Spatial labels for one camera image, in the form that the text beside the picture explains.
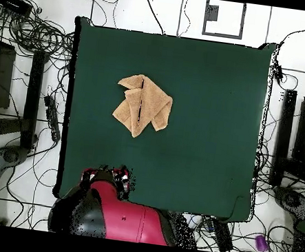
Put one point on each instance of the tan terry towel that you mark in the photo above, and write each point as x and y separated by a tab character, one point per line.
150	103

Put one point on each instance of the grey square floor frame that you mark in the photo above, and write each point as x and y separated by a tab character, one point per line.
221	35

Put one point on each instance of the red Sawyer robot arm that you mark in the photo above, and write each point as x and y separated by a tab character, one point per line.
129	220

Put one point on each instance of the long black power strip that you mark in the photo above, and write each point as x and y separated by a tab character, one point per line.
51	115

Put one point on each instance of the short black power strip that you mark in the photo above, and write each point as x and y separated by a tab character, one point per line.
222	235

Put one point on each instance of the small dark grey box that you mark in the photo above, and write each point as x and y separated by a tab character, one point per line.
212	13

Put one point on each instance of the small purple object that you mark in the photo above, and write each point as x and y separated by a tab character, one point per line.
261	243

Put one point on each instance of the black metal frame stand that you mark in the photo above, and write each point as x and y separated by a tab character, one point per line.
284	135
32	96

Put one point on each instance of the black rectangular box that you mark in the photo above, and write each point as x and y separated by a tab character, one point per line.
13	3

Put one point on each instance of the small black power adapter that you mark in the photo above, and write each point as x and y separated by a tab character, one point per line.
278	73

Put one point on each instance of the dark green table cloth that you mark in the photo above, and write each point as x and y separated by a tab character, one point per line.
200	96

